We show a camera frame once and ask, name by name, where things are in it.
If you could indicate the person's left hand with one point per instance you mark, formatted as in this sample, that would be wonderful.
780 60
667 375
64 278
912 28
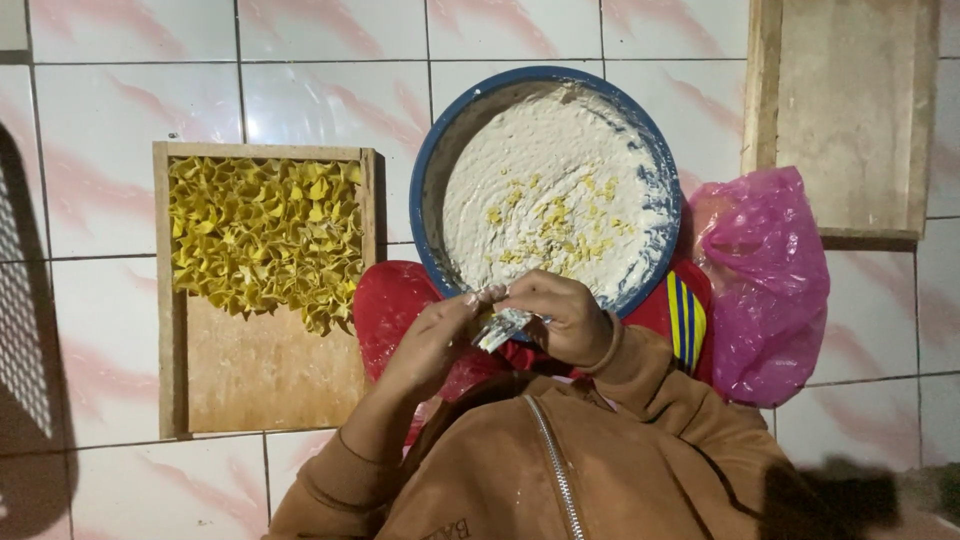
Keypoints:
427 349

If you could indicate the yellow dough crumbs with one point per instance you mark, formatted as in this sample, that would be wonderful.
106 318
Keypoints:
559 225

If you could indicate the blue round basin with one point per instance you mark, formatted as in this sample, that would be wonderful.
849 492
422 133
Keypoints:
424 195

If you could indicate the wooden tray with dumplings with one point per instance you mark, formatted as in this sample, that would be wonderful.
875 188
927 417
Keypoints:
262 375

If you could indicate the person's left fingers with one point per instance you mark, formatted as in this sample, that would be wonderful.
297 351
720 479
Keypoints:
469 306

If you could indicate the person's right hand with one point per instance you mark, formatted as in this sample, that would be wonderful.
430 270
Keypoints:
574 322

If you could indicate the white flour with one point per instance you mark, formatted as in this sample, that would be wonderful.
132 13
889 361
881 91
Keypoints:
547 157

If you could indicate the small floured dough wrapper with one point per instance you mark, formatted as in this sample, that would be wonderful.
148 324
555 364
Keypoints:
501 328

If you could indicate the pile of yellow folded dumplings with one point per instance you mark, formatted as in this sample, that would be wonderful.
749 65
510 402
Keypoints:
262 232

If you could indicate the empty wooden tray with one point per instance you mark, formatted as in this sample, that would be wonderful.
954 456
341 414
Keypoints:
847 120

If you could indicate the person's right fingers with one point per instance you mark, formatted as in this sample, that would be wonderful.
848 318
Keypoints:
536 292

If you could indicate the red trousers with striped side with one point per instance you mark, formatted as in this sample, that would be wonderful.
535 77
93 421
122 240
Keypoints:
394 307

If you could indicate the pink plastic bag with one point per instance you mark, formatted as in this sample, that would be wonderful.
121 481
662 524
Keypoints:
765 300

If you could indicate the brown zip jacket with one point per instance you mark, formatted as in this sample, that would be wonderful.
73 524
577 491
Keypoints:
615 472

